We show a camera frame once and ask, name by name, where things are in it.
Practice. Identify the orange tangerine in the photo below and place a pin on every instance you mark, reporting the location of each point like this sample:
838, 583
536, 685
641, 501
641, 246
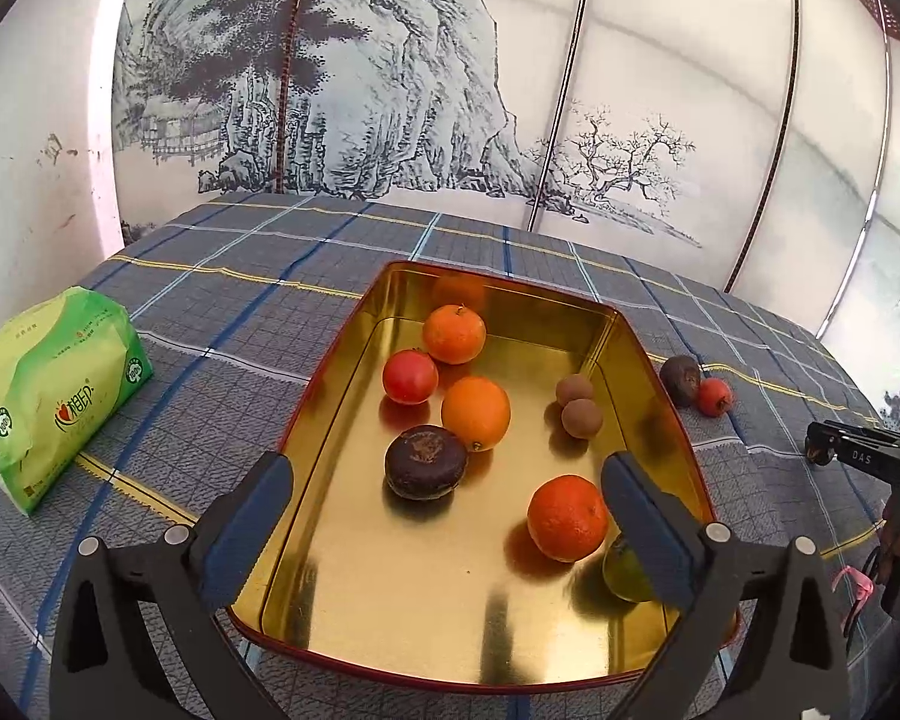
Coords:
454, 332
568, 517

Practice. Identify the small red-orange fruit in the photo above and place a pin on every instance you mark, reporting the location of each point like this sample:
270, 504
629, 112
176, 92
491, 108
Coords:
715, 396

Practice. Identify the ink landscape folding screen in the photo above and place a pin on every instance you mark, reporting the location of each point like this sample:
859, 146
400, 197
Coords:
645, 52

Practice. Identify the green lime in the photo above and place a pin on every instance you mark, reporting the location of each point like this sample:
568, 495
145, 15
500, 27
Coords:
624, 574

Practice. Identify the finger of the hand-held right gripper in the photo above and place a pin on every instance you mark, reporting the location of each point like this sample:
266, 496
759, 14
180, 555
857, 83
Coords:
859, 450

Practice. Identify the large orange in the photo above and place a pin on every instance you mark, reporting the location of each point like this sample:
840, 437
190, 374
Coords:
475, 412

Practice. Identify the large dark brown round fruit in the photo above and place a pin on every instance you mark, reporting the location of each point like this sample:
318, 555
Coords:
425, 461

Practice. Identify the green tissue pack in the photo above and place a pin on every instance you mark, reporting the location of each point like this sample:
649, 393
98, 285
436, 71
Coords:
52, 397

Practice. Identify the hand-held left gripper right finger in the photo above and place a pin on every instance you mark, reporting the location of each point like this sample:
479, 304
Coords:
637, 517

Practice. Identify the red tin box gold interior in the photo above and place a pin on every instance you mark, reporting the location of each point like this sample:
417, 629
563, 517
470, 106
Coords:
390, 577

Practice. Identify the blue plaid bed sheet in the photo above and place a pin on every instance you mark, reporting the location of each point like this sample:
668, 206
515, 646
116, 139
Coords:
195, 300

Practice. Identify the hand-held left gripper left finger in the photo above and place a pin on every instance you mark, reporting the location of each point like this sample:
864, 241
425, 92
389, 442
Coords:
262, 495

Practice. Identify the small dark passion fruit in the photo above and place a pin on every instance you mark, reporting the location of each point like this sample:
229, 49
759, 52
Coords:
679, 379

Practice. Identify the brown longan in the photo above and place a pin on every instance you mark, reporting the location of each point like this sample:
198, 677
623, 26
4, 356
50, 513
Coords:
574, 390
581, 417

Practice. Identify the red tomato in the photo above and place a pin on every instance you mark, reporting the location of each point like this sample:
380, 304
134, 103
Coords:
409, 376

